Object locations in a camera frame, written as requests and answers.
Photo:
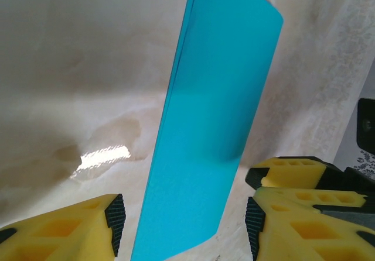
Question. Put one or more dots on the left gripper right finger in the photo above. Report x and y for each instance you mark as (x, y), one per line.
(293, 237)

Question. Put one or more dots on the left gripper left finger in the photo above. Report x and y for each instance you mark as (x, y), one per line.
(58, 231)

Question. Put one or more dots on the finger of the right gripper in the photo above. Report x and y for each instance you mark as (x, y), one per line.
(293, 173)
(293, 195)

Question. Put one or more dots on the blue paper sheet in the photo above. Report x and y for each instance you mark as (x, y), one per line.
(211, 97)

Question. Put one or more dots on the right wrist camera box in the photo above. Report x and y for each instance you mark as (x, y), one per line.
(366, 132)

